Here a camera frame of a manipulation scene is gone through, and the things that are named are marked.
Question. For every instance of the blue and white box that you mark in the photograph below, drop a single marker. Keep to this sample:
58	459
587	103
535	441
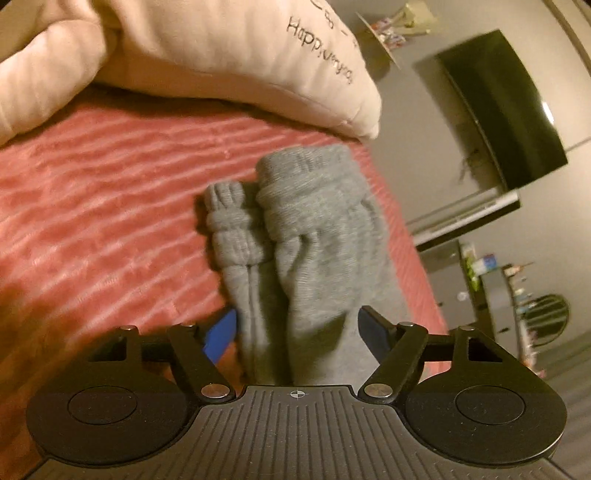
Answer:
487	264

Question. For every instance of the grey vanity desk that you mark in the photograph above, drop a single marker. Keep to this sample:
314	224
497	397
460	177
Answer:
512	309

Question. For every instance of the cream plush pillow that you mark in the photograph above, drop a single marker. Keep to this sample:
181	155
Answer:
207	50

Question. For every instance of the round vanity mirror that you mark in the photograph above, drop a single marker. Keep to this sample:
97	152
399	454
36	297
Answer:
548	319

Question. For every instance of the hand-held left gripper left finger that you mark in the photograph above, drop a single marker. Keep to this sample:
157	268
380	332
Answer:
220	334

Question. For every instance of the pink ribbed blanket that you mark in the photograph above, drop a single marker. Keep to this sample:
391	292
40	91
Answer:
106	198

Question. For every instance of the yellow side table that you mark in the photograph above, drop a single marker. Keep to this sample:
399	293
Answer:
376	39

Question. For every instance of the grey sweat pants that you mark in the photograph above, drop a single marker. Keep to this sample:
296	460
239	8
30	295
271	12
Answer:
309	249

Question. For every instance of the corner shelf with trinkets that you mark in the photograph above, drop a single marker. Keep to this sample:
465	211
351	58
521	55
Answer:
406	23

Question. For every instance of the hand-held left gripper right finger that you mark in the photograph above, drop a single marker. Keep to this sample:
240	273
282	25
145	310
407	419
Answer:
375	334

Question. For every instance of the black wall television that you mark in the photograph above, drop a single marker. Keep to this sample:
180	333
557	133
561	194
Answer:
505	106

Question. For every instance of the white wall shelf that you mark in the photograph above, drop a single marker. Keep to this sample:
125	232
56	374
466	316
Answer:
461	212

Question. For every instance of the grey nightstand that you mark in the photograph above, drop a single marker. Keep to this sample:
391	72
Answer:
455	281

